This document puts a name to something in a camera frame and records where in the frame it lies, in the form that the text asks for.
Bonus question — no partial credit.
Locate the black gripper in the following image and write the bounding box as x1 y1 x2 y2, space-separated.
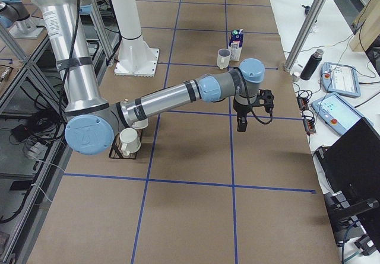
233 99 252 132

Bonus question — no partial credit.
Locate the white home mug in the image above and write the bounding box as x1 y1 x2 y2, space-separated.
217 49 231 69

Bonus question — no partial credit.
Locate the blue white milk carton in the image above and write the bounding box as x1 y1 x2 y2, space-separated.
228 29 243 61

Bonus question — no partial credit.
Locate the black power strip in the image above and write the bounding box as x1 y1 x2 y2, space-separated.
296 97 316 136

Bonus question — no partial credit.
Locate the small metal cap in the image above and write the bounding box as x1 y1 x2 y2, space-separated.
292 72 300 82

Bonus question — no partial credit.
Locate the brown paper table cover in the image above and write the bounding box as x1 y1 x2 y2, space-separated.
28 0 339 263

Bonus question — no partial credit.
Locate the near teach pendant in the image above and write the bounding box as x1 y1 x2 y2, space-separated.
311 93 366 136

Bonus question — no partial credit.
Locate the teach pendant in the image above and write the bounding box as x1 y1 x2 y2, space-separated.
321 62 361 98
311 93 366 136

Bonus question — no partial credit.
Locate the black water bottle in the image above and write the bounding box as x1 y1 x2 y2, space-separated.
300 49 324 81

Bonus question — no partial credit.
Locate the white mug upper rack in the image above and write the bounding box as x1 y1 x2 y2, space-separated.
132 119 148 129

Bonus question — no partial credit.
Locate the white mug rack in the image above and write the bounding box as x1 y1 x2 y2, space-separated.
119 128 141 157
132 119 148 129

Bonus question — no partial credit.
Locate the far teach pendant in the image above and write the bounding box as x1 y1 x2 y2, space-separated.
321 62 361 98

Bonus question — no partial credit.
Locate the white mug lower rack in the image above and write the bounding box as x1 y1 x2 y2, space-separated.
119 128 141 157

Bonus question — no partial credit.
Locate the black monitor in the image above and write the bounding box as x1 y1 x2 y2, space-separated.
315 118 379 202

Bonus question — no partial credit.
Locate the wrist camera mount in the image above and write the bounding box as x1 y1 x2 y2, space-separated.
254 89 274 113

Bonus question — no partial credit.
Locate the white camera pole base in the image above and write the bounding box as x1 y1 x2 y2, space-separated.
111 0 160 77

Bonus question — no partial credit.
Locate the black wire mug rack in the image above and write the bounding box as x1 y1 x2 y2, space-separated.
108 128 144 160

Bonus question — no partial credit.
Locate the aluminium frame post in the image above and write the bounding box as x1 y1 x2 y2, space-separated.
283 0 326 72

